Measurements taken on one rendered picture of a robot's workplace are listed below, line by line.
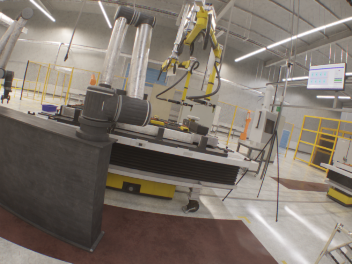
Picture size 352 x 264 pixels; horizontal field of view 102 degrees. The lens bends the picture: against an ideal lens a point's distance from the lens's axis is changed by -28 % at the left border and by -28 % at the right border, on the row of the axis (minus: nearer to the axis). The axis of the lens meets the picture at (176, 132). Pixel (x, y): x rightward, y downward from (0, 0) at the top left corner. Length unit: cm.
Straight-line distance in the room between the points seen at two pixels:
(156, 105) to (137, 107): 560
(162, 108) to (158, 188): 466
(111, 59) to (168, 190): 182
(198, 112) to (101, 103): 601
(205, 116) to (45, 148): 626
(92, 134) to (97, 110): 16
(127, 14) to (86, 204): 154
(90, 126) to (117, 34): 80
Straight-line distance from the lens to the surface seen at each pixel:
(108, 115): 135
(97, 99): 131
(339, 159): 1074
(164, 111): 699
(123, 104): 134
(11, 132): 180
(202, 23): 170
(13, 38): 249
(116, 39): 168
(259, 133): 489
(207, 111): 722
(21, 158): 175
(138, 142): 199
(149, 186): 264
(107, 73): 158
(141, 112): 138
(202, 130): 243
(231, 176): 270
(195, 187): 240
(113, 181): 265
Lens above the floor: 122
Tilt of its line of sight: 6 degrees down
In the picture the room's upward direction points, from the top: 13 degrees clockwise
